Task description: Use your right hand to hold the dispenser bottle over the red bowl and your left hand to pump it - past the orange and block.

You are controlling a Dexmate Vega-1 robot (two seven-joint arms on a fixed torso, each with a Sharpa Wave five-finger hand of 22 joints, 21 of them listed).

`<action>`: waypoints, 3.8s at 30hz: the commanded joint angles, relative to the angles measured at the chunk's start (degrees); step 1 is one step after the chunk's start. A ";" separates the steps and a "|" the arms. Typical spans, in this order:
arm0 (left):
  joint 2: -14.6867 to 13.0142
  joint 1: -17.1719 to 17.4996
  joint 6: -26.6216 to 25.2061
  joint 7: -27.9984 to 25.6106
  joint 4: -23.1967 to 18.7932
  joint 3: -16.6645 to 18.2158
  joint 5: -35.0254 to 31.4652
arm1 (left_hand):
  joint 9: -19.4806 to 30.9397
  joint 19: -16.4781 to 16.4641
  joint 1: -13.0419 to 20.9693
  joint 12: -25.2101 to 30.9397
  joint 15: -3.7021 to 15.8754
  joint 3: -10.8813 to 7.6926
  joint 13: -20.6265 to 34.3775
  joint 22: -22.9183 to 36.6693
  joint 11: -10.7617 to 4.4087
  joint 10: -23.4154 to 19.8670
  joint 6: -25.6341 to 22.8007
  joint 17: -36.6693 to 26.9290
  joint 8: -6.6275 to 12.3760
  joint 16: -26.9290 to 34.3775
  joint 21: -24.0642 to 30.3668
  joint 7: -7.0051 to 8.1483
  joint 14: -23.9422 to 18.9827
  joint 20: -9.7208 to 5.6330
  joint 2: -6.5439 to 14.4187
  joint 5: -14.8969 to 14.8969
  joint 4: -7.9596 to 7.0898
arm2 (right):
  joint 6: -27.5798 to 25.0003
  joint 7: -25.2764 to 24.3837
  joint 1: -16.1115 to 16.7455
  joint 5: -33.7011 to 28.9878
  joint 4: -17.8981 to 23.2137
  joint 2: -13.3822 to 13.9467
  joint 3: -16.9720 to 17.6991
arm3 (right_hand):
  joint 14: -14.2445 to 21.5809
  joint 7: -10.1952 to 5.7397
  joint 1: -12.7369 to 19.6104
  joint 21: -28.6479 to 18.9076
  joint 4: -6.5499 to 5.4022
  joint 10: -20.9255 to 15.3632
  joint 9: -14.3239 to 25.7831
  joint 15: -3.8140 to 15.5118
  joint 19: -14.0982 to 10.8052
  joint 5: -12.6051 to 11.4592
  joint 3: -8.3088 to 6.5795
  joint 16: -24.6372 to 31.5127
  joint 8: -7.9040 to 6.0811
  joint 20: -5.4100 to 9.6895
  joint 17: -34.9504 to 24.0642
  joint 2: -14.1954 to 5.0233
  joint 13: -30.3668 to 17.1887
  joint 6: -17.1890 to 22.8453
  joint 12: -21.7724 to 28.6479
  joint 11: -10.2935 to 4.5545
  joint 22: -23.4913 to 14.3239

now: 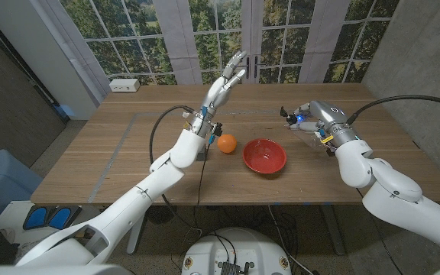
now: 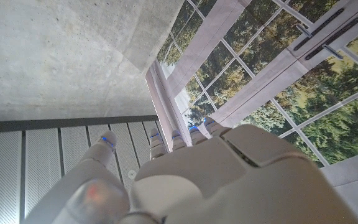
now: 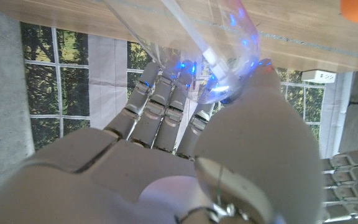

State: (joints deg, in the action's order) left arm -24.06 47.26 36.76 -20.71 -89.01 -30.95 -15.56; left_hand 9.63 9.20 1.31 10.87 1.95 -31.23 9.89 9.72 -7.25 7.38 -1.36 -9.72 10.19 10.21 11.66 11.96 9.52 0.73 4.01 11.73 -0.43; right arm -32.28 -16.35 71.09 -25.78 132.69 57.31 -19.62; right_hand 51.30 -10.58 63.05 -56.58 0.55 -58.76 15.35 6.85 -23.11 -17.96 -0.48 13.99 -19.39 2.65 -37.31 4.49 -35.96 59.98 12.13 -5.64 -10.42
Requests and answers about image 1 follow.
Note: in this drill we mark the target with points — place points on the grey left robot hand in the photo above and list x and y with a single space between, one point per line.
218 91

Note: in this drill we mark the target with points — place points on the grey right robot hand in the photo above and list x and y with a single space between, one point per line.
329 116

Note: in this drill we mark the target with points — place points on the clear dispenser bottle black pump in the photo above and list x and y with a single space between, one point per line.
311 138

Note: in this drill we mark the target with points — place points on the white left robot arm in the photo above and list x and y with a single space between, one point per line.
140 195

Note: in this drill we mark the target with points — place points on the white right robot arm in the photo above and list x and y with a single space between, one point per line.
392 198

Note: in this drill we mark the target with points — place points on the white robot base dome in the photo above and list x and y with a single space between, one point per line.
235 248

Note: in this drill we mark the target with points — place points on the dark grey block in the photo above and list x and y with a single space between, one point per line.
202 156

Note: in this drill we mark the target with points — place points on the red bowl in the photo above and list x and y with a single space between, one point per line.
264 156

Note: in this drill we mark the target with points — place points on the orange fruit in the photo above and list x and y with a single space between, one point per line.
227 144

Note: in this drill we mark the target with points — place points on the wooden panel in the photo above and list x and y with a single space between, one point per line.
147 114

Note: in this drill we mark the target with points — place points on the printed window backdrop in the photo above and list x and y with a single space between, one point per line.
281 38

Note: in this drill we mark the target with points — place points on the white power strip box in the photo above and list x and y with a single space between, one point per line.
124 85

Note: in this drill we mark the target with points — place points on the grey table leg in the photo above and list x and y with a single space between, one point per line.
332 229

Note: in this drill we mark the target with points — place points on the black floor fan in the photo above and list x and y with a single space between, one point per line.
162 215

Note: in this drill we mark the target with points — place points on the white table leg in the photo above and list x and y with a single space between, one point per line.
136 237

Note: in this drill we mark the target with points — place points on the blue foot pedal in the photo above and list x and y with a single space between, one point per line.
36 217
59 215

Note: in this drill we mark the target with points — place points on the blue grey bin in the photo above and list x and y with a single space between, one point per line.
2 179

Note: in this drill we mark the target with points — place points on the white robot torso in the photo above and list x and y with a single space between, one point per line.
52 270

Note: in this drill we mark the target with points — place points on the white pedal platform box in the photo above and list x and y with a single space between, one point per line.
10 221

